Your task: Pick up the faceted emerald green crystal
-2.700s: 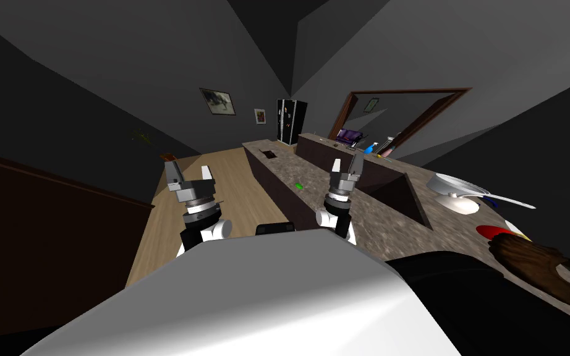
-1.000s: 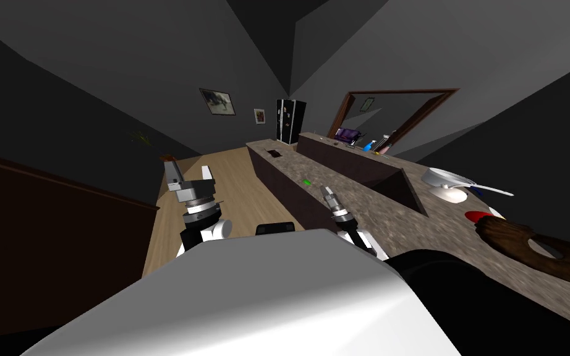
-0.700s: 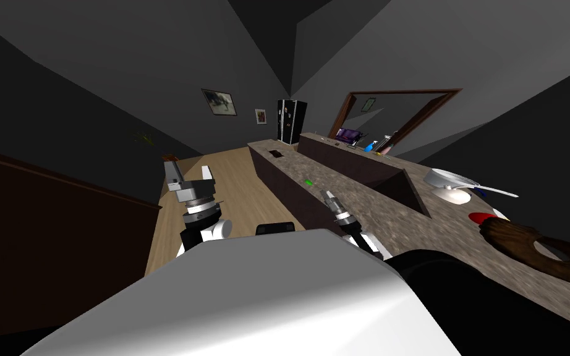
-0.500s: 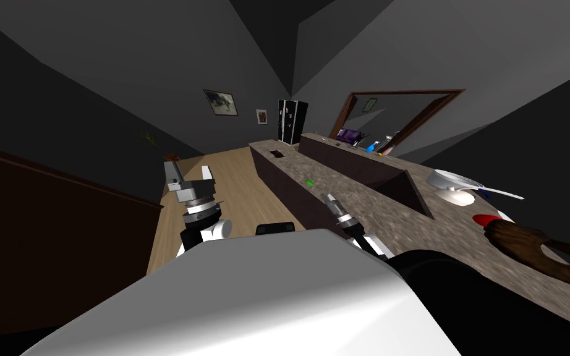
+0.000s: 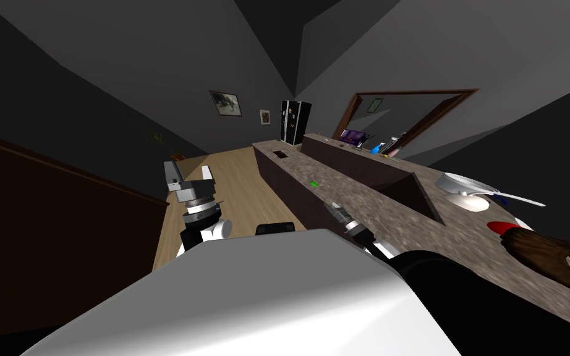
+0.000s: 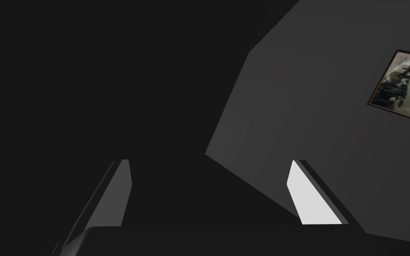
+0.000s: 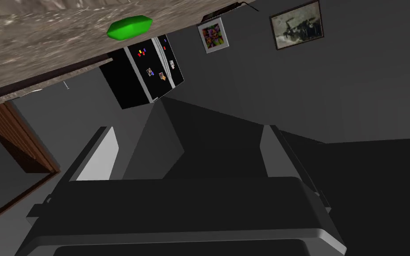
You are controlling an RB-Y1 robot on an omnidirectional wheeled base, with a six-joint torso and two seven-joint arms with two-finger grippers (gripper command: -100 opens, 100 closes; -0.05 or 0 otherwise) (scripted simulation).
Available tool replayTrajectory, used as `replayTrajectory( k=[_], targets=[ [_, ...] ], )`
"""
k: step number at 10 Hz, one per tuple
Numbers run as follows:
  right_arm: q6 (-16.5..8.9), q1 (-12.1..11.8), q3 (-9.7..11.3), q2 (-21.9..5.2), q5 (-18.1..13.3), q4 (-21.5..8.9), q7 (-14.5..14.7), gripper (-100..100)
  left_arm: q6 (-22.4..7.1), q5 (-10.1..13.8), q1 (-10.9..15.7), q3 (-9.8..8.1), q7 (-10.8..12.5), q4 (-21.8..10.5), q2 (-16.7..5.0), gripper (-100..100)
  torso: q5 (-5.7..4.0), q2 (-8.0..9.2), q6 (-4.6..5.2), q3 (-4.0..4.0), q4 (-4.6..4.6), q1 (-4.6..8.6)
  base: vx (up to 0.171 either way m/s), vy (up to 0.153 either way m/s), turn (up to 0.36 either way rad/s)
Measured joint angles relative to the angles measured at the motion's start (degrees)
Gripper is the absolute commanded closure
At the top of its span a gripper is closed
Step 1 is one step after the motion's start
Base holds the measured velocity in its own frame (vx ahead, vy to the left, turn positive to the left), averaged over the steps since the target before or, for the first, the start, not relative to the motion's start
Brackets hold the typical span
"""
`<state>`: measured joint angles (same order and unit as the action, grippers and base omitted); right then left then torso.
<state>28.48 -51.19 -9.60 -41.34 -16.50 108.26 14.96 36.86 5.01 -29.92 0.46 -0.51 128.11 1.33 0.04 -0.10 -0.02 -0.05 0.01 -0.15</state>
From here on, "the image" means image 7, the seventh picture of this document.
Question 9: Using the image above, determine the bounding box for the black fridge with magnets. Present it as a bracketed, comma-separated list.
[99, 34, 185, 110]

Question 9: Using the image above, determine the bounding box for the colourful picture in pale frame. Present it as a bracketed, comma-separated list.
[196, 16, 230, 54]

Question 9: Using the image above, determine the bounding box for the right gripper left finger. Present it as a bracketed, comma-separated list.
[61, 126, 120, 182]

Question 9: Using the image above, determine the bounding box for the dark picture in brown frame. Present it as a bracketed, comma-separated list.
[269, 0, 325, 51]

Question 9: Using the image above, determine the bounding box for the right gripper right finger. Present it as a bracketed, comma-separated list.
[259, 124, 320, 197]

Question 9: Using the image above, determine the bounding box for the green rounded object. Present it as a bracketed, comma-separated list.
[106, 15, 154, 41]

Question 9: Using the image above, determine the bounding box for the brown wooden door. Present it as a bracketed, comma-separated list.
[0, 100, 61, 175]

